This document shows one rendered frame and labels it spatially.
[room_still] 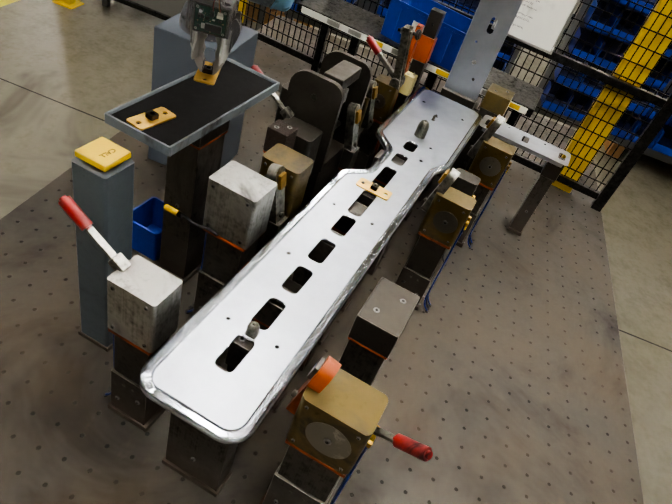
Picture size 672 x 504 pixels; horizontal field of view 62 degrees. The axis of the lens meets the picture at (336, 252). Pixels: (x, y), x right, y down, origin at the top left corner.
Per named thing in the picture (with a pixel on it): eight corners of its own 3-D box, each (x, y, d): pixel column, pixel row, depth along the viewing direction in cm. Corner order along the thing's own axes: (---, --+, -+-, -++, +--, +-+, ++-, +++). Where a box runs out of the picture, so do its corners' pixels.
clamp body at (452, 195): (426, 318, 147) (482, 217, 125) (386, 296, 149) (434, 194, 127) (433, 303, 152) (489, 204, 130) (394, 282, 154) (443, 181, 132)
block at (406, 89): (377, 176, 190) (414, 78, 166) (368, 172, 191) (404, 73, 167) (380, 172, 193) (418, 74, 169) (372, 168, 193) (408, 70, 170)
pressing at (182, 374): (254, 465, 76) (256, 459, 75) (121, 381, 80) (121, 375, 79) (484, 117, 178) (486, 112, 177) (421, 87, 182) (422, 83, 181)
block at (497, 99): (464, 191, 198) (510, 100, 175) (443, 181, 200) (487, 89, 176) (469, 181, 204) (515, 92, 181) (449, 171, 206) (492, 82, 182)
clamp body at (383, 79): (360, 187, 184) (395, 89, 161) (334, 173, 185) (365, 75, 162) (367, 178, 189) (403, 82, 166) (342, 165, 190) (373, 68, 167)
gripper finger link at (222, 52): (207, 85, 100) (209, 34, 94) (213, 71, 105) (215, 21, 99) (224, 88, 101) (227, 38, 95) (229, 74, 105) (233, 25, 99)
